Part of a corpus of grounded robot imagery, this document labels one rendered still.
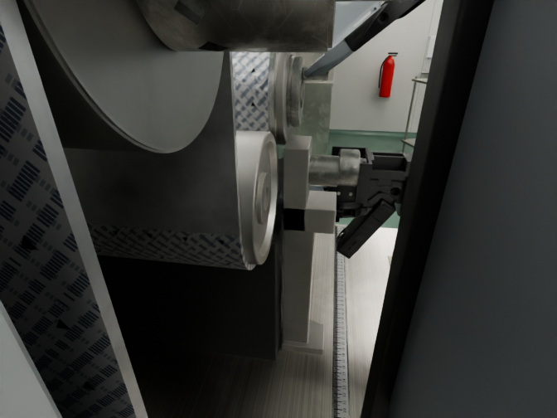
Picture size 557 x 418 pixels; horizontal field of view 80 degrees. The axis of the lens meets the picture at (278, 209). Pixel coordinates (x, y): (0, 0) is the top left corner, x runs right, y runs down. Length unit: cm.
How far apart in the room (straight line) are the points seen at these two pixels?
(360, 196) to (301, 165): 13
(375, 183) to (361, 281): 24
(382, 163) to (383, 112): 456
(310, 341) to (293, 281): 12
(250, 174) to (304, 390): 32
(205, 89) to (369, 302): 50
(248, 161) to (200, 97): 10
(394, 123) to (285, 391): 477
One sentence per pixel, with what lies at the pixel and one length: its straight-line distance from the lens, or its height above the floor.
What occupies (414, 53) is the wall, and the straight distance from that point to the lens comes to 499.
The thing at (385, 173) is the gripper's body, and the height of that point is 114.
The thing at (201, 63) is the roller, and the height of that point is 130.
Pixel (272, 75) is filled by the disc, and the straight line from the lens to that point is 32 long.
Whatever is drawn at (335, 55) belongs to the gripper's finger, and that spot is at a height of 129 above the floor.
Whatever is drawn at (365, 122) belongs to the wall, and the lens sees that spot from 504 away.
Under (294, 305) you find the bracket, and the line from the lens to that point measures 47.
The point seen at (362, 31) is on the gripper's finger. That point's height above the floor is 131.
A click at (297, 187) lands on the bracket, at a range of 36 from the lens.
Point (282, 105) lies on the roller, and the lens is 34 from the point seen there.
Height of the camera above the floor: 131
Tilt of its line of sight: 28 degrees down
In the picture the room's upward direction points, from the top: straight up
